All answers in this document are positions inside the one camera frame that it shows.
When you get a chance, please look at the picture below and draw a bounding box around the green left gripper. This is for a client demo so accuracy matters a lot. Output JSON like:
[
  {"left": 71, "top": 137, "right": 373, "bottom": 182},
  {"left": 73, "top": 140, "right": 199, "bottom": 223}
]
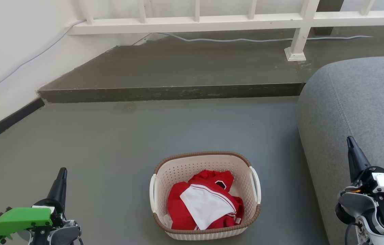
[{"left": 0, "top": 167, "right": 68, "bottom": 243}]

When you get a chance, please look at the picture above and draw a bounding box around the beige perforated laundry basket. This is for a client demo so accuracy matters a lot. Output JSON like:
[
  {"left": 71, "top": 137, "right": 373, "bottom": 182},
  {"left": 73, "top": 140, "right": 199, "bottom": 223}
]
[{"left": 149, "top": 151, "right": 262, "bottom": 241}]

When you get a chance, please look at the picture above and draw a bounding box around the grey fabric sofa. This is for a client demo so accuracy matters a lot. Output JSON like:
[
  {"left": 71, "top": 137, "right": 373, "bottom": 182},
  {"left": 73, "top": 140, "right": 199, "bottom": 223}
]
[{"left": 297, "top": 56, "right": 384, "bottom": 245}]

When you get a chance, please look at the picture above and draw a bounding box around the black baseboard strip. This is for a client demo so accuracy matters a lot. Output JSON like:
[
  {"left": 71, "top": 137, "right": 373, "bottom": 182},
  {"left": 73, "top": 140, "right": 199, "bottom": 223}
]
[{"left": 0, "top": 97, "right": 45, "bottom": 150}]

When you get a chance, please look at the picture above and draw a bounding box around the red sports garment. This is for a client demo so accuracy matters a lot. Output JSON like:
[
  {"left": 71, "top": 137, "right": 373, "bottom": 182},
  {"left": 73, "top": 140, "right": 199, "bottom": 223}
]
[{"left": 167, "top": 169, "right": 245, "bottom": 231}]

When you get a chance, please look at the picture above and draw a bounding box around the white garment with red trim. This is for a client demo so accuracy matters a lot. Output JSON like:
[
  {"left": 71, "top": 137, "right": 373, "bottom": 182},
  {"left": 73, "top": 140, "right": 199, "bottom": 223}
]
[{"left": 179, "top": 184, "right": 237, "bottom": 231}]

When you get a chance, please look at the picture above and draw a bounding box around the raised concrete step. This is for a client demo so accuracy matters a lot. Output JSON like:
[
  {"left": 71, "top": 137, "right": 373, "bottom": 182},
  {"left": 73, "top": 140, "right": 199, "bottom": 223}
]
[{"left": 37, "top": 25, "right": 384, "bottom": 104}]

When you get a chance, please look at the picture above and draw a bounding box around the white wooden railing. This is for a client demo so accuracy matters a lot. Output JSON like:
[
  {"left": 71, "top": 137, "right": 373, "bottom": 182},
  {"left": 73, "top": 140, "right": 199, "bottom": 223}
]
[{"left": 66, "top": 0, "right": 384, "bottom": 62}]

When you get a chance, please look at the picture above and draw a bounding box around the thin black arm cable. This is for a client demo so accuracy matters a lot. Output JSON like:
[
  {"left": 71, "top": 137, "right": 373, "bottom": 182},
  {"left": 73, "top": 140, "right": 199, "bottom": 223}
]
[{"left": 344, "top": 221, "right": 360, "bottom": 245}]

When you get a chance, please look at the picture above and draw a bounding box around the light grey wall cable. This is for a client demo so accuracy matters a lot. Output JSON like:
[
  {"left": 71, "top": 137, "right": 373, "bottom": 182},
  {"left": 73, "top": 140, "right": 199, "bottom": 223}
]
[{"left": 0, "top": 19, "right": 86, "bottom": 100}]

